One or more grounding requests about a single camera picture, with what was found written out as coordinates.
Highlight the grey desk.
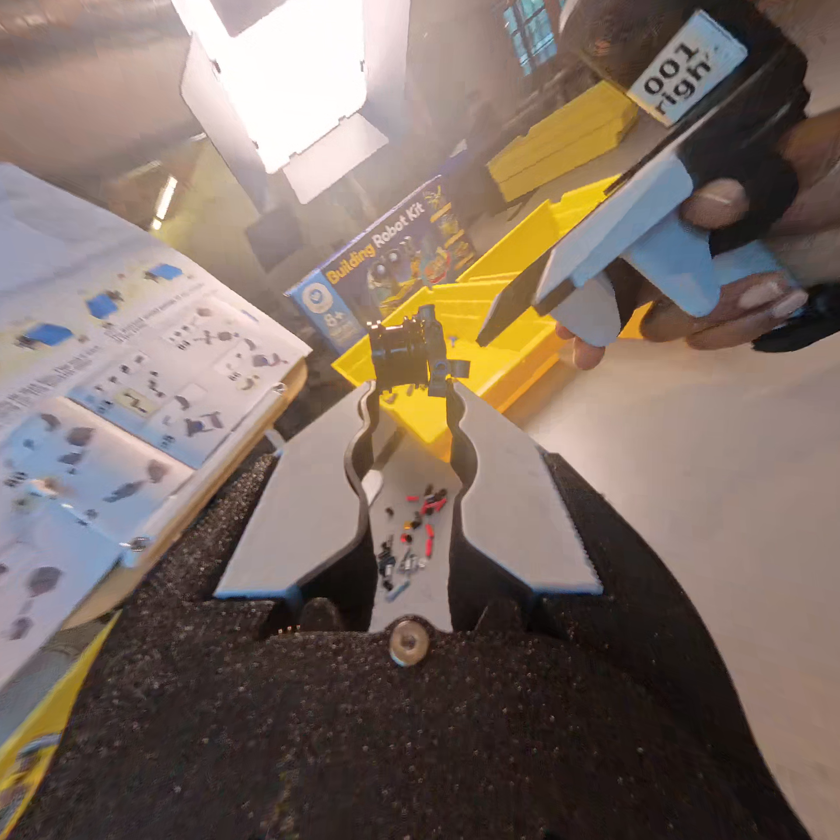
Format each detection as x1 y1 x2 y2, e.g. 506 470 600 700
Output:
364 147 840 840

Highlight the person's right hand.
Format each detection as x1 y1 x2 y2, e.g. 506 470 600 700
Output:
556 112 840 370

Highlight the white booklet stand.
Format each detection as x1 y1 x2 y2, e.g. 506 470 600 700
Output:
62 357 309 632

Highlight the pile of small brick pieces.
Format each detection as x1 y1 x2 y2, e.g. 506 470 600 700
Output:
376 484 451 602

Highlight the bright light panel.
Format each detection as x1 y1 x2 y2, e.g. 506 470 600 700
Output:
171 0 389 204

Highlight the yellow printed leaflet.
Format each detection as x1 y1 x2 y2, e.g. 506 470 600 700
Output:
0 610 123 816

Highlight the yellow storage bin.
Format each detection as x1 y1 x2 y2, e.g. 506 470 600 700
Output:
458 174 652 342
331 276 567 462
487 80 639 202

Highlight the blue robot kit box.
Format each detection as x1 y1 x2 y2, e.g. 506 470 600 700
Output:
285 176 477 349

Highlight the white instruction booklet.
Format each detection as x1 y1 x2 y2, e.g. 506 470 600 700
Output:
0 163 313 690

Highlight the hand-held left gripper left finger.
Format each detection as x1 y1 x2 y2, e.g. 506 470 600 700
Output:
214 381 380 601

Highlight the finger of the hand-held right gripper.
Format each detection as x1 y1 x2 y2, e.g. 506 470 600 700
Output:
533 154 695 317
475 259 551 349

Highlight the large paned window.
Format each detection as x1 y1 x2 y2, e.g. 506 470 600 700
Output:
502 0 560 76

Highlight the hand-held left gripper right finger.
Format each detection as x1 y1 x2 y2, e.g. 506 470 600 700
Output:
446 382 605 598

